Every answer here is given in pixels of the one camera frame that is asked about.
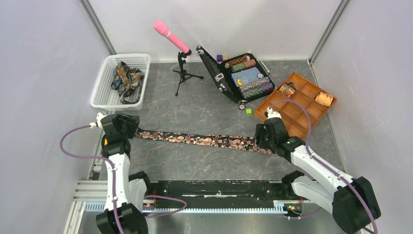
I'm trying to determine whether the black floral tie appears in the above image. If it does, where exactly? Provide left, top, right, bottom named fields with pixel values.
left=135, top=128, right=275, bottom=155

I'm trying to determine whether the orange compartment tray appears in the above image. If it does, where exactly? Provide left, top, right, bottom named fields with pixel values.
left=254, top=72, right=337, bottom=139

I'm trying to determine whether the white plastic basket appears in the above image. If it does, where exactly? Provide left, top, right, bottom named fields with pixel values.
left=90, top=53, right=151, bottom=111

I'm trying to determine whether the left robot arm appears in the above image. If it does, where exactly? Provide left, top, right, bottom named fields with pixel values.
left=95, top=113, right=153, bottom=234

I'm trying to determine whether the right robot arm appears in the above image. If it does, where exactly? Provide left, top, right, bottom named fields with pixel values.
left=254, top=117, right=381, bottom=234

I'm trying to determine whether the green cube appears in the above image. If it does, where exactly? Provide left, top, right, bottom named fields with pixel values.
left=245, top=109, right=253, bottom=116

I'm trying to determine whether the loose poker chip stack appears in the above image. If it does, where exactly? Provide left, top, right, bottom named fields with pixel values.
left=238, top=100, right=247, bottom=110

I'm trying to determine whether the rolled dark patterned tie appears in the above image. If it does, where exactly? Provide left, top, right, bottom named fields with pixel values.
left=278, top=81, right=297, bottom=98

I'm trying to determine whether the dark blue patterned tie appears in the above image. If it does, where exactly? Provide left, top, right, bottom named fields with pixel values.
left=111, top=61, right=145, bottom=104

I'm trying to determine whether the black poker chip case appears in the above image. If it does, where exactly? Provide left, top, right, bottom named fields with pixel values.
left=196, top=45, right=275, bottom=110

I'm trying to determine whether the rolled tan patterned tie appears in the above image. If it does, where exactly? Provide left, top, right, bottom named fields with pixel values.
left=315, top=91, right=334, bottom=108

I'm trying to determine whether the black tripod stand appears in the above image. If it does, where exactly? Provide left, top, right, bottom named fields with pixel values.
left=173, top=52, right=204, bottom=97

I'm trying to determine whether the pink microphone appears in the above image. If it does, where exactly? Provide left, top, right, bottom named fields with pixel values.
left=153, top=20, right=192, bottom=56

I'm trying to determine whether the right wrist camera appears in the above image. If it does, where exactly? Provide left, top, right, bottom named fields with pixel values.
left=264, top=107, right=282, bottom=121

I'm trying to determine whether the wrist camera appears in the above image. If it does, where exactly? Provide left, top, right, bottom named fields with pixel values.
left=90, top=112, right=107, bottom=129
left=264, top=107, right=282, bottom=121

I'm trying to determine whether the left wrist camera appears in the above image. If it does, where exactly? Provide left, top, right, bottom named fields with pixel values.
left=90, top=112, right=107, bottom=129

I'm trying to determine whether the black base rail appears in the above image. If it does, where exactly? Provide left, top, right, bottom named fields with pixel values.
left=149, top=180, right=301, bottom=210

